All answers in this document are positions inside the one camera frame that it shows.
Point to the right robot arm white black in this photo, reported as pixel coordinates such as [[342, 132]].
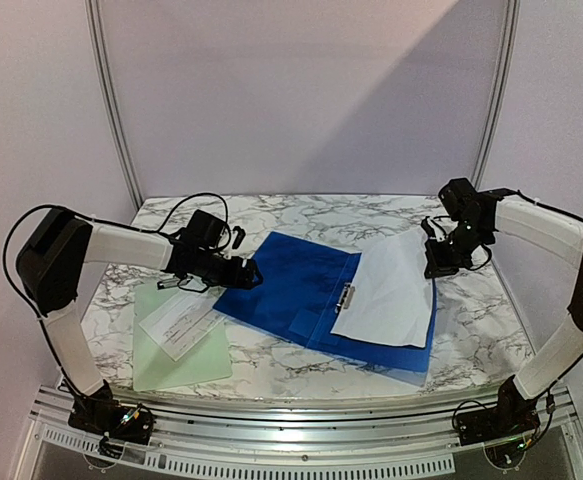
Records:
[[551, 287]]

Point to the green translucent clipboard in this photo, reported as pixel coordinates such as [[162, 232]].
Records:
[[152, 369]]

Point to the right aluminium corner post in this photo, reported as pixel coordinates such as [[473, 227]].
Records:
[[497, 94]]

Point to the aluminium corner post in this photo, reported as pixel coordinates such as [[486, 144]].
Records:
[[497, 94], [111, 104]]

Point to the blue file folder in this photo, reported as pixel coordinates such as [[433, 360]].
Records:
[[296, 302]]

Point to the metal folder clip mechanism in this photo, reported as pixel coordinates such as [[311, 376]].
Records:
[[345, 297]]

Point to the left aluminium corner post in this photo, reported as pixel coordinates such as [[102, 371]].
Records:
[[111, 104]]

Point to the metal clipboard clip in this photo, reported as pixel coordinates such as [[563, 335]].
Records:
[[168, 283]]

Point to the aluminium front rail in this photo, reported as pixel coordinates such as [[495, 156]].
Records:
[[387, 438]]

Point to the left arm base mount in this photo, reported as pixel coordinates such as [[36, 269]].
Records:
[[115, 423]]

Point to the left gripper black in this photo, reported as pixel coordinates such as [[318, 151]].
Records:
[[233, 279]]

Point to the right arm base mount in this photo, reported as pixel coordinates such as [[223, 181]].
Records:
[[508, 430]]

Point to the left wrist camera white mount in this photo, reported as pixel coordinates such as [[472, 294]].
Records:
[[239, 235]]

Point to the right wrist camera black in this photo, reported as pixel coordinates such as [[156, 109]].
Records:
[[433, 229]]

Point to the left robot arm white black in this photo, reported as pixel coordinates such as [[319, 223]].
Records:
[[65, 244]]

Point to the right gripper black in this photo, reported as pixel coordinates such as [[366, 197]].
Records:
[[437, 259]]

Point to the printed white paper sheet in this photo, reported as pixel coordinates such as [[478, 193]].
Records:
[[180, 323]]

